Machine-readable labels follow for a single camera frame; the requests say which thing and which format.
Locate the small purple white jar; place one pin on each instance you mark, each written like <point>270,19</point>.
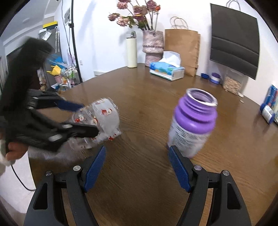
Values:
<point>215,78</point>

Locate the brown paper bag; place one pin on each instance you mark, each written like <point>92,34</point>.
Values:
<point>185,42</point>

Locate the grey refrigerator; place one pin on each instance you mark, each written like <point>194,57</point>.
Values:
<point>50,35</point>

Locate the pink textured vase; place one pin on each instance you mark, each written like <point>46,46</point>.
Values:
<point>153,46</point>

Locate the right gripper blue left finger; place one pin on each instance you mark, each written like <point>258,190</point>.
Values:
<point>47,207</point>

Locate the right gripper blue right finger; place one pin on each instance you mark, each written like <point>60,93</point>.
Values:
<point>227,206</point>

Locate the person's left hand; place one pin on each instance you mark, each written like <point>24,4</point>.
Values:
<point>12,151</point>

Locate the purple supplement bottle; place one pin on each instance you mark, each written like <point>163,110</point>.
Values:
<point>194,119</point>

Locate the blue tissue box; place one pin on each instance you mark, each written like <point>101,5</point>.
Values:
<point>169,67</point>

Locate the dried pink roses bouquet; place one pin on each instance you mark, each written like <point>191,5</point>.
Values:
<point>142,16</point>

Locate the cream thermos bottle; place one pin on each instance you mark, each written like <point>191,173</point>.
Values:
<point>131,43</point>

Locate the black light stand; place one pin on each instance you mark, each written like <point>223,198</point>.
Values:
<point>74,43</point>

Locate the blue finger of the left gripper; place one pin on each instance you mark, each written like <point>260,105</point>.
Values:
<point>61,103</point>
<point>71,130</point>

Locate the black paper bag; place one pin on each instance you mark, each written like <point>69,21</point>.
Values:
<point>235,40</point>

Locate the lying blue white bottle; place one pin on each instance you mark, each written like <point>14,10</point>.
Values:
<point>267,113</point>

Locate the wire rack with clutter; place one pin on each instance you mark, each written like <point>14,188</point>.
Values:
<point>57,75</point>

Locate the clear jar with grains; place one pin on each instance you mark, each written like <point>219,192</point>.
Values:
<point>233,81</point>

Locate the blue bottle cap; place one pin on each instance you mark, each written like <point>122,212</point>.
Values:
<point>205,76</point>

